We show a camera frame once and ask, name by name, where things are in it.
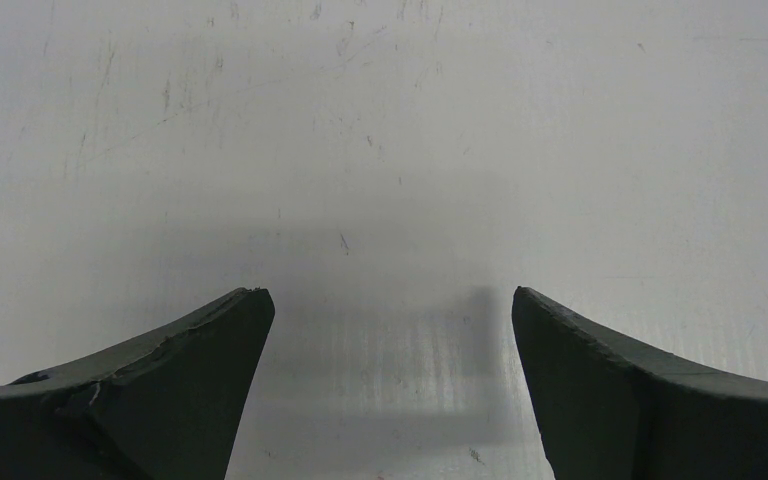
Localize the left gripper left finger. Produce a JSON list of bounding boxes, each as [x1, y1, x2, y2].
[[0, 288, 275, 479]]

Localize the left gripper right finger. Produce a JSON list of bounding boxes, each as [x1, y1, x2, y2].
[[512, 287, 768, 479]]

